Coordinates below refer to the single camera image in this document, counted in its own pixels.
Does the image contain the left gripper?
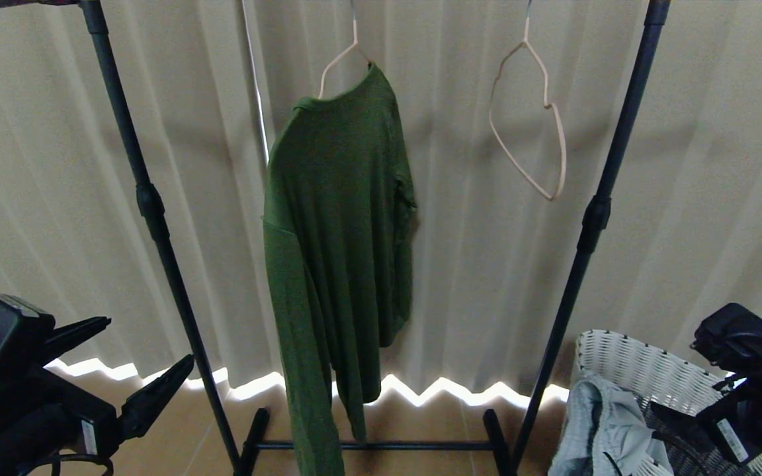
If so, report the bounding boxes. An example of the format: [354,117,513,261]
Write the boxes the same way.
[0,316,195,474]

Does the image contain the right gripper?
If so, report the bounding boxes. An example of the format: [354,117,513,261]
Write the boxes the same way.
[647,393,762,465]

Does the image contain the pale grey garment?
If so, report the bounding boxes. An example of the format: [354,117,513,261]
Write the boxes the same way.
[548,370,677,476]

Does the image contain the green long-sleeved shirt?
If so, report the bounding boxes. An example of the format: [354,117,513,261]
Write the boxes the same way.
[261,61,419,476]

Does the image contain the pink clothes hanger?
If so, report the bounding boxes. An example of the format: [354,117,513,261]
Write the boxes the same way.
[488,0,568,202]
[317,0,374,100]

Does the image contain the white laundry basket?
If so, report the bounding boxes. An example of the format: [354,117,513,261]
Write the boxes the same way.
[573,329,762,476]

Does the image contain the black clothes rack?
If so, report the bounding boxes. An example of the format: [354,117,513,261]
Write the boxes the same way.
[0,0,673,476]

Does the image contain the beige curtain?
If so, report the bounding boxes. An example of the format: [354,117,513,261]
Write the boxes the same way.
[0,0,762,407]

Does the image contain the black cable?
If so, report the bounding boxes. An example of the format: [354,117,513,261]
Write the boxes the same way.
[49,452,115,476]

